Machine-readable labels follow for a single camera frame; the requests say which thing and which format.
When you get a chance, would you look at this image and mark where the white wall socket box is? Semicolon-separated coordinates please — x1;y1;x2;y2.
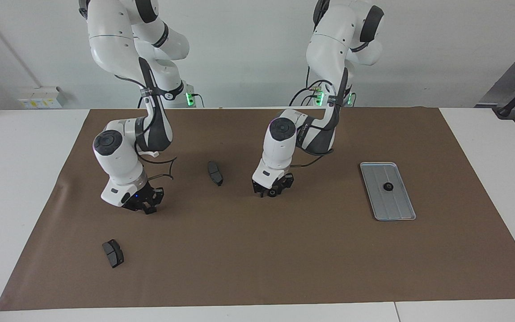
18;86;67;109

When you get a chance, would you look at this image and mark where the long grey brake pad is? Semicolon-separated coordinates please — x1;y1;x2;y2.
207;161;224;187

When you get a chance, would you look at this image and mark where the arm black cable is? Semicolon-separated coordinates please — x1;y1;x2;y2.
284;67;350;169
114;57;178;180

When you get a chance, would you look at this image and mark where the silver metal tray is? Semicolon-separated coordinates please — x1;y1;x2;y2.
359;162;417;221

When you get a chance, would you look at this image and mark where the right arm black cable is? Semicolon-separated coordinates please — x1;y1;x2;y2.
114;57;178;180

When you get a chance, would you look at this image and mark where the brown table mat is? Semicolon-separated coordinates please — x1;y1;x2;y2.
0;106;515;311

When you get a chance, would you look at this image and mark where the short grey brake pad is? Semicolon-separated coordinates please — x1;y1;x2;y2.
102;239;125;269

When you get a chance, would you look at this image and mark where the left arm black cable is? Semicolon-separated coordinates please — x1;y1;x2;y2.
284;67;350;169

